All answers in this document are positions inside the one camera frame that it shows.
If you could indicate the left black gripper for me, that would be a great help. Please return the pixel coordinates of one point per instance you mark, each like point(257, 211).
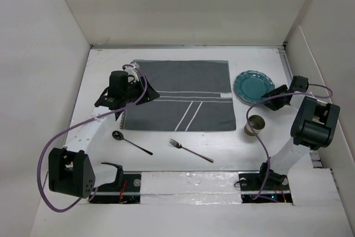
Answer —
point(149, 96)

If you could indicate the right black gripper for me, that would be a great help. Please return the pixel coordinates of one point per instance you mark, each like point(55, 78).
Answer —
point(275, 91)

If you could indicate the teal scalloped plate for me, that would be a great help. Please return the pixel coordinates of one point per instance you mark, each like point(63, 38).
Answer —
point(251, 85)

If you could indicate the grey striped cloth placemat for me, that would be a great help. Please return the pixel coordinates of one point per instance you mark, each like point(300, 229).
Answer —
point(195, 96)

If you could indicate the black spoon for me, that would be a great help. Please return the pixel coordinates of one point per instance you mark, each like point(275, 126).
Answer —
point(117, 135)

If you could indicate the black fork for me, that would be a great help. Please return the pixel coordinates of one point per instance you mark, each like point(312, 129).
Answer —
point(179, 146)

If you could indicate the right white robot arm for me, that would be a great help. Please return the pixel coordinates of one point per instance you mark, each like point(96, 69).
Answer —
point(313, 128)

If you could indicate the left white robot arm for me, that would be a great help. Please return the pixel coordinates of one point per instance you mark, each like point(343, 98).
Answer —
point(76, 169)

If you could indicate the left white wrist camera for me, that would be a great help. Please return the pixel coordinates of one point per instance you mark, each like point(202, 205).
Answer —
point(132, 70)

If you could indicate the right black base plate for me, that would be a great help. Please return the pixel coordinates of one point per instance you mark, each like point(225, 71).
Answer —
point(273, 191)

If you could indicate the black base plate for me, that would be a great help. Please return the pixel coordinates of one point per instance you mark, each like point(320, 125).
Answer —
point(125, 190)
point(273, 191)

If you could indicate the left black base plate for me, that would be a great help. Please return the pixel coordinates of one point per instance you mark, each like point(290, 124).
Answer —
point(125, 190)

